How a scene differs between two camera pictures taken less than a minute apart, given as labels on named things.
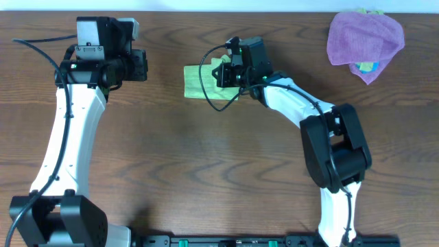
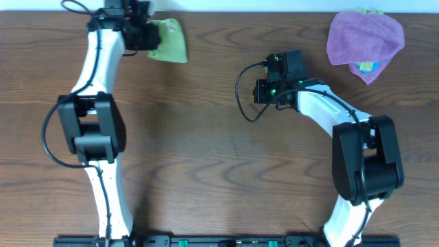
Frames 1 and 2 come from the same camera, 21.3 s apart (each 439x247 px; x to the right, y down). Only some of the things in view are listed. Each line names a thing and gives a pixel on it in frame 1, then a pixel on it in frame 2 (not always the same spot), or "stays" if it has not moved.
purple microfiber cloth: x=355 y=37 stays
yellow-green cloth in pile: x=366 y=66 stays
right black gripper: x=223 y=73 to x=258 y=91
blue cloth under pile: x=375 y=68 stays
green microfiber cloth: x=192 y=84 to x=171 y=46
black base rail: x=260 y=241 stays
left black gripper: x=140 y=65 to x=151 y=38
